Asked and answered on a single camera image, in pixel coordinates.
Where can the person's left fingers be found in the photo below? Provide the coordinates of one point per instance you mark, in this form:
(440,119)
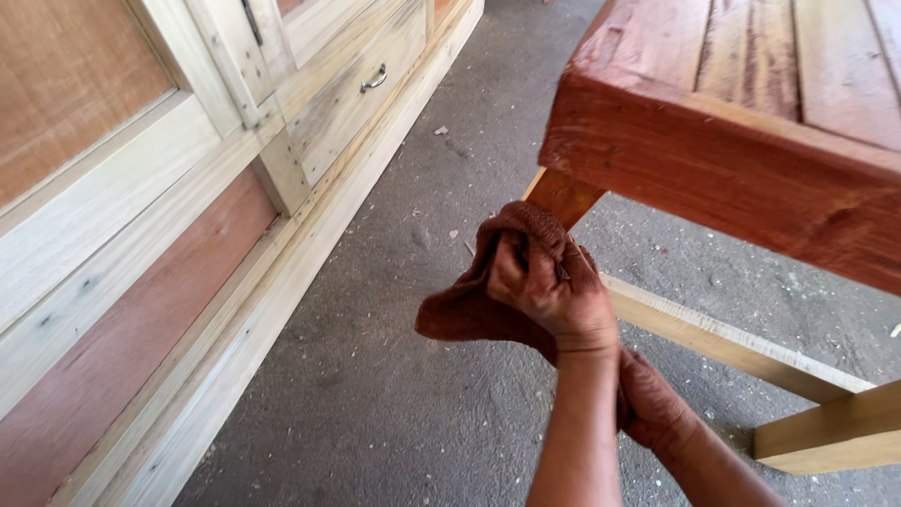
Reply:
(508,271)

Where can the person's right hand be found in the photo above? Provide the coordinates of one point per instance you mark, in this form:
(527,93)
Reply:
(654,405)

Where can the red stained wooden table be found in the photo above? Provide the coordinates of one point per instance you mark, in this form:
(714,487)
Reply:
(711,155)

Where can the unfinished wooden cabinet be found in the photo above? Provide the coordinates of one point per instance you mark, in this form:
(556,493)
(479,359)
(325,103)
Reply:
(141,211)

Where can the person's left hand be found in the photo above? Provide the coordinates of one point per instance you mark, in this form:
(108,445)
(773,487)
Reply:
(563,310)

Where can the reddish brown staining cloth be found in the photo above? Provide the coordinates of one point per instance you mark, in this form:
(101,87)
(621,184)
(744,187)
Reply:
(457,313)

